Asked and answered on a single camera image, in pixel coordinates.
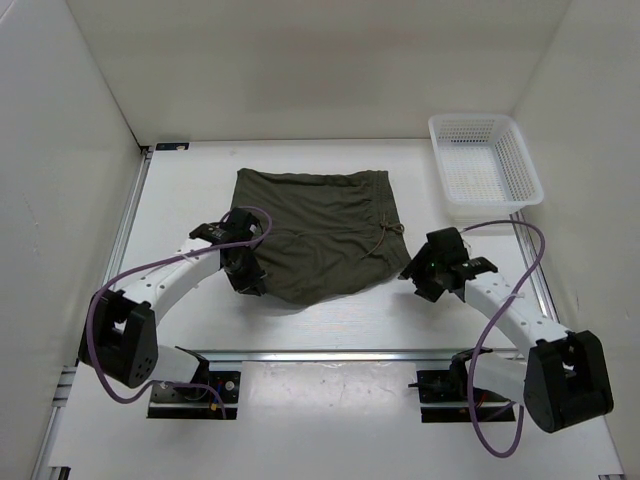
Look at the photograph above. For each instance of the white plastic basket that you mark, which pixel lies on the white plastic basket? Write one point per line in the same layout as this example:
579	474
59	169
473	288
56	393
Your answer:
484	165

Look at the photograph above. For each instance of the aluminium left rail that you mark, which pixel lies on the aluminium left rail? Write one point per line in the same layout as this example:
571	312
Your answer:
99	246

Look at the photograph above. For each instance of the aluminium right rail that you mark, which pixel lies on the aluminium right rail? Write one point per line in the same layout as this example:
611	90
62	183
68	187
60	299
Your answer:
530	247

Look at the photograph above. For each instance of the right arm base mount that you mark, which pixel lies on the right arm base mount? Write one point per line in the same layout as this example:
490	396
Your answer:
443	396

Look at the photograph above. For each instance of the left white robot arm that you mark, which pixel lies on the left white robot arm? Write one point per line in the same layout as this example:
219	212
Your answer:
120	339

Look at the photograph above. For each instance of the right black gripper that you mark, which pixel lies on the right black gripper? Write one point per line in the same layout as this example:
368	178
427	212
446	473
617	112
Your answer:
415	270

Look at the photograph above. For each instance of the blue corner label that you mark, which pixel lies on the blue corner label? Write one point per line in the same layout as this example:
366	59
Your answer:
172	146

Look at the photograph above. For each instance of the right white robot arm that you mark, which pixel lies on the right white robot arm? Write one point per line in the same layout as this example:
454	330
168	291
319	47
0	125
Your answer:
562	379

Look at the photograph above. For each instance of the aluminium rail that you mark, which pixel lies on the aluminium rail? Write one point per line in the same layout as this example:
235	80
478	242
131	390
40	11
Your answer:
530	247
99	246
356	355

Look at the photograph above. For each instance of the aluminium front rail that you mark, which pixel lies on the aluminium front rail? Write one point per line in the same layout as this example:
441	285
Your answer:
356	355

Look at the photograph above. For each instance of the olive green shorts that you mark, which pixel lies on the olive green shorts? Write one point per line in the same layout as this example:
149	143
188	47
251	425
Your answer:
332	235

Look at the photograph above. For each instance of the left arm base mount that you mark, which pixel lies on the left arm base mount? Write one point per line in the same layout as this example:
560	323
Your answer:
181	403

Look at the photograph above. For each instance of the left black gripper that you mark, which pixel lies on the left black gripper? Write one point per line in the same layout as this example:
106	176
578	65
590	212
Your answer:
251	283

